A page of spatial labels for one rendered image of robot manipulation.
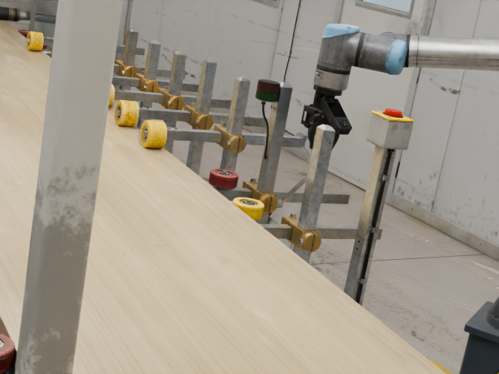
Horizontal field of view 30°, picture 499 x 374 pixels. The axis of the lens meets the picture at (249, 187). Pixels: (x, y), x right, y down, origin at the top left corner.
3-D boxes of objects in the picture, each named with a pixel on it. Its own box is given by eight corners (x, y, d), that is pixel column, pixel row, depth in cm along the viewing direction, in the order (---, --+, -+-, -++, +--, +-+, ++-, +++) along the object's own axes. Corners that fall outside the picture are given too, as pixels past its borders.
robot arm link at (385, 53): (410, 38, 246) (364, 30, 248) (408, 42, 235) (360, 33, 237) (402, 73, 249) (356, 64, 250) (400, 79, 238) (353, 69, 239)
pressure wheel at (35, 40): (44, 40, 395) (40, 55, 401) (41, 28, 400) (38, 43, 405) (30, 38, 393) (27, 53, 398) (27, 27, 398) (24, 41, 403)
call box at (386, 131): (390, 145, 214) (396, 112, 212) (407, 153, 208) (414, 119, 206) (364, 142, 211) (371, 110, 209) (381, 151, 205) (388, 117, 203)
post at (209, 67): (190, 199, 310) (213, 58, 297) (194, 203, 307) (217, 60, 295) (180, 199, 309) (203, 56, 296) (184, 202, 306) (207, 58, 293)
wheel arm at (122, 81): (205, 91, 360) (206, 82, 359) (209, 93, 357) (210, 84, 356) (79, 80, 337) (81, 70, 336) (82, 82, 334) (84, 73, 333)
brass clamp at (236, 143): (228, 141, 289) (230, 125, 288) (246, 153, 278) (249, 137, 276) (209, 140, 286) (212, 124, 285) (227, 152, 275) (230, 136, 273)
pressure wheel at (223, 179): (225, 205, 265) (232, 167, 262) (236, 215, 259) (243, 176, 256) (199, 205, 262) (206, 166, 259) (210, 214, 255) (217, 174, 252)
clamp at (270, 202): (255, 197, 270) (258, 181, 269) (276, 213, 259) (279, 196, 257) (237, 197, 268) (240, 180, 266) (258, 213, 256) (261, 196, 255)
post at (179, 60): (162, 183, 332) (183, 50, 319) (166, 186, 329) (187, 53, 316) (154, 183, 330) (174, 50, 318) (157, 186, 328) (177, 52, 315)
